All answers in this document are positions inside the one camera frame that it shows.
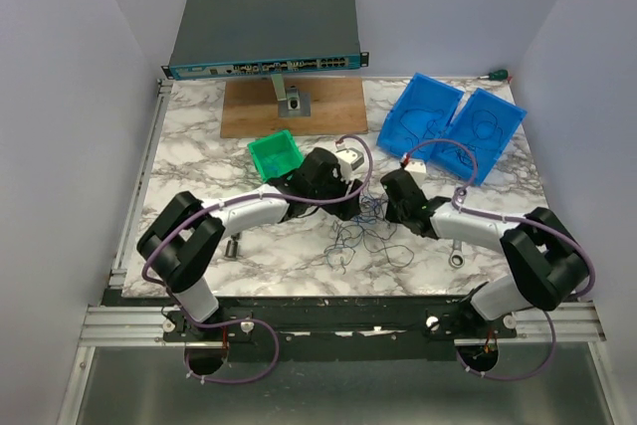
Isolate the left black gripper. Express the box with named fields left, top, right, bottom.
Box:
left=309, top=168, right=361, bottom=220

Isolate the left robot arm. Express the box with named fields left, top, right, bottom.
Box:
left=136, top=147, right=365, bottom=340

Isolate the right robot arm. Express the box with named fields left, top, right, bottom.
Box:
left=381, top=168, right=594, bottom=337

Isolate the silver ratchet wrench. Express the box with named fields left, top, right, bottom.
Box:
left=449, top=187, right=467, bottom=269

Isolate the green plastic bin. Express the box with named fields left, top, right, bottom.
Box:
left=248, top=130, right=304, bottom=182

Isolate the left blue plastic bin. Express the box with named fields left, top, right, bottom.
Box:
left=376, top=73, right=464, bottom=157

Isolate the blue plastic bin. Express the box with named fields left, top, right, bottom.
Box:
left=376, top=73, right=464, bottom=157
left=431, top=89, right=527, bottom=185

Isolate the right blue plastic bin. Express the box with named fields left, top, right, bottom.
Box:
left=431, top=89, right=527, bottom=185

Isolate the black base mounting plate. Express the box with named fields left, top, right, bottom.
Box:
left=101, top=290, right=517, bottom=363

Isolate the wooden base board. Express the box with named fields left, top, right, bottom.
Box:
left=220, top=78, right=368, bottom=138

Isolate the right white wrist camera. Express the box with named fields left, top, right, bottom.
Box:
left=400, top=156, right=427, bottom=187

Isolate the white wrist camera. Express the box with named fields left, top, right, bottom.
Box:
left=334, top=144, right=365, bottom=182
left=400, top=156, right=427, bottom=187

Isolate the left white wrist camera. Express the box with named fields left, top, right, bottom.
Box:
left=334, top=144, right=365, bottom=182

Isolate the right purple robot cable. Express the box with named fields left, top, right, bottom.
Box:
left=400, top=138, right=597, bottom=381

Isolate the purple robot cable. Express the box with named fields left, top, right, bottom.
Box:
left=400, top=138, right=597, bottom=381
left=141, top=134, right=374, bottom=386

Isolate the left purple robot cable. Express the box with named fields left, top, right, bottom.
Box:
left=141, top=134, right=374, bottom=386

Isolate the grey metal stand bracket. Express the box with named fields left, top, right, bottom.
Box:
left=271, top=74, right=311, bottom=118

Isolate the black T-handle tool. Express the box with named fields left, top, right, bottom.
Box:
left=224, top=235, right=240, bottom=260

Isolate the green handled screwdriver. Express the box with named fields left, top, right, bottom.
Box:
left=479, top=69, right=512, bottom=82

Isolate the grey network switch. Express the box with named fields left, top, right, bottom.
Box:
left=162, top=0, right=369, bottom=81

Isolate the aluminium frame rail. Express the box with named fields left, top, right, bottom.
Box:
left=80, top=302, right=606, bottom=347

